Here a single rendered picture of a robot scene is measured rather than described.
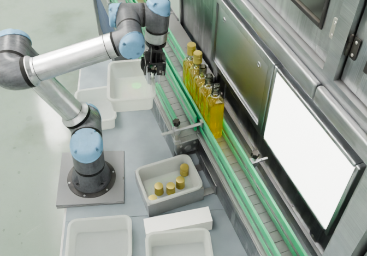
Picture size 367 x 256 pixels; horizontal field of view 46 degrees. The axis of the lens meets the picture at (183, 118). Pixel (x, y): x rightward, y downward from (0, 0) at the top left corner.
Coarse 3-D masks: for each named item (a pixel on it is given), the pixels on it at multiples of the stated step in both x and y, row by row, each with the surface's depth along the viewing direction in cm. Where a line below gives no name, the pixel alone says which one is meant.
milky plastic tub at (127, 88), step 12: (132, 60) 168; (108, 72) 164; (120, 72) 171; (132, 72) 171; (108, 84) 159; (120, 84) 170; (132, 84) 170; (144, 84) 169; (108, 96) 155; (120, 96) 165; (132, 96) 165; (144, 96) 165; (120, 108) 158; (132, 108) 159; (144, 108) 159
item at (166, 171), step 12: (180, 156) 172; (144, 168) 168; (156, 168) 171; (168, 168) 173; (192, 168) 168; (144, 180) 172; (156, 180) 173; (168, 180) 173; (192, 180) 171; (144, 192) 160; (180, 192) 160
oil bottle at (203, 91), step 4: (204, 84) 164; (200, 88) 164; (204, 88) 162; (208, 88) 162; (200, 92) 165; (204, 92) 162; (208, 92) 162; (200, 96) 166; (204, 96) 162; (200, 100) 167; (204, 100) 164; (200, 104) 169; (204, 104) 165; (200, 108) 170; (204, 108) 167; (200, 112) 172; (204, 112) 168; (204, 116) 170
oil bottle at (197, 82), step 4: (196, 76) 167; (196, 80) 167; (200, 80) 165; (204, 80) 166; (196, 84) 167; (200, 84) 165; (196, 88) 169; (196, 92) 170; (196, 96) 171; (196, 100) 173; (196, 104) 174
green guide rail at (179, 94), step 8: (128, 0) 232; (144, 32) 217; (168, 72) 190; (168, 80) 194; (176, 80) 184; (176, 88) 184; (176, 96) 188; (184, 96) 177; (184, 104) 180; (192, 112) 171; (192, 120) 175
